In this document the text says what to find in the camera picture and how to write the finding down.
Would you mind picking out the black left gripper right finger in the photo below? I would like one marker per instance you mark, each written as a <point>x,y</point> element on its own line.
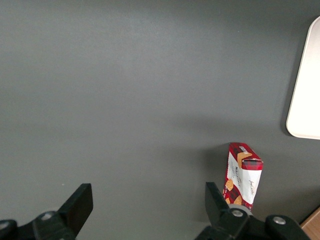
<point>217,207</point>

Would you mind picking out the cream white plastic tray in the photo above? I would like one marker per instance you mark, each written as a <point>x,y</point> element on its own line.
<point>306,95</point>

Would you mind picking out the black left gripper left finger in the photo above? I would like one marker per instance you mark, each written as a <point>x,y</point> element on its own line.
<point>75,207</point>

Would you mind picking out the wooden board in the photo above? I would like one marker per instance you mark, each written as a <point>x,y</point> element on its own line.
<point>312,225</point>

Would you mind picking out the red tartan cookie box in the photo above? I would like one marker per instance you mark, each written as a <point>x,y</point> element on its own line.
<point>243,180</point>

